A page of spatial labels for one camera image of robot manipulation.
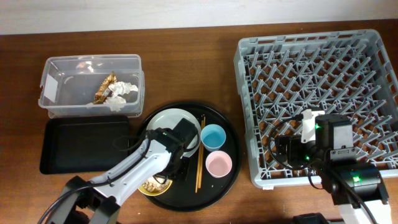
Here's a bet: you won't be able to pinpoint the food scraps with rice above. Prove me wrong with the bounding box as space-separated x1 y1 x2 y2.
142 177 170 192

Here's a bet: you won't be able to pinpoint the pink cup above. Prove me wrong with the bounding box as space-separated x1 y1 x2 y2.
205 151 233 178

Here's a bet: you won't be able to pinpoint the yellow bowl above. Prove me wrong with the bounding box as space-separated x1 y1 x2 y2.
138 177 172 197

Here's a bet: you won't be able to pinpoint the light blue cup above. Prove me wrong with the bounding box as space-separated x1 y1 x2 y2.
200 124 226 152

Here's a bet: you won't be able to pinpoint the white napkin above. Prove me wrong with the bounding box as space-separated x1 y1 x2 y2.
104 82 139 112

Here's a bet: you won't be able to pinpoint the brown snack wrapper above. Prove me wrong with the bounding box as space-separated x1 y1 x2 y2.
94 71 117 105

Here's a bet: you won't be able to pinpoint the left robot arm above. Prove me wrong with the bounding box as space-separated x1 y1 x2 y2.
39 118 199 223

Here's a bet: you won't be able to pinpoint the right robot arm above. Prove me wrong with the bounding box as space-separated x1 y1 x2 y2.
267 114 392 223

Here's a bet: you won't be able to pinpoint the grey dishwasher rack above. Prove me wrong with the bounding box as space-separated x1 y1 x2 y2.
234 29 397 190

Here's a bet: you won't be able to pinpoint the round black serving tray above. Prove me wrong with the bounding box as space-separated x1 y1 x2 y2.
137 101 242 212

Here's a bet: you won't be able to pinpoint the grey plate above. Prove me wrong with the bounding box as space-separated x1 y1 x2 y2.
146 108 201 157

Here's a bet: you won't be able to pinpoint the wooden chopstick left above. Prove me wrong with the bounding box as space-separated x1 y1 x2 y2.
195 116 205 194

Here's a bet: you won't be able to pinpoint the wooden chopstick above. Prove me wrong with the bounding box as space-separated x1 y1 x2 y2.
198 115 206 189
195 116 205 194

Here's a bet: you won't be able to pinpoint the wooden chopstick right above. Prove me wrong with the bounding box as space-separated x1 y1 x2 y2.
198 115 206 189

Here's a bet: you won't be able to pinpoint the black rectangular tray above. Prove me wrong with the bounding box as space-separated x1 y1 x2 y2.
39 115 130 174

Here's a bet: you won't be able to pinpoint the clear plastic bin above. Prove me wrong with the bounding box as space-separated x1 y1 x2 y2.
38 54 145 118

